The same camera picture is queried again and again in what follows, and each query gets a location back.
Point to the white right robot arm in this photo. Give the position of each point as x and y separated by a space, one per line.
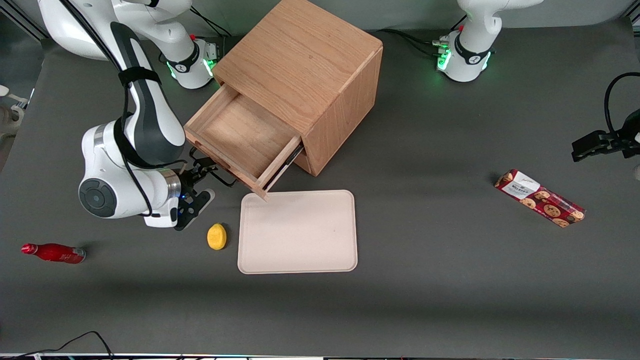
150 130

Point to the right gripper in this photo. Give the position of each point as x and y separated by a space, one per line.
189 179

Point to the yellow lemon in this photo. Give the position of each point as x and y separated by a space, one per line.
216 237

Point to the beige rectangular tray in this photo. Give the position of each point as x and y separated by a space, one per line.
297 232

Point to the red cookie package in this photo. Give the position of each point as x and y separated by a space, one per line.
542 200

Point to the dark grey table cover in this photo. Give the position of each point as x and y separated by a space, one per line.
425 280

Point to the red bottle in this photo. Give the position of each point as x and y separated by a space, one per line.
55 253

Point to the aluminium frame profile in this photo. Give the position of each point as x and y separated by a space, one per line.
632 19
22 22

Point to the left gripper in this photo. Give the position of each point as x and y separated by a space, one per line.
621 139

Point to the white clamp fixture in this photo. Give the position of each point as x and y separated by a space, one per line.
11 107

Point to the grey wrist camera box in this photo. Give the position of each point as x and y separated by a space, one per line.
197 205

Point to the wooden drawer cabinet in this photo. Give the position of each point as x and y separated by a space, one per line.
320 65

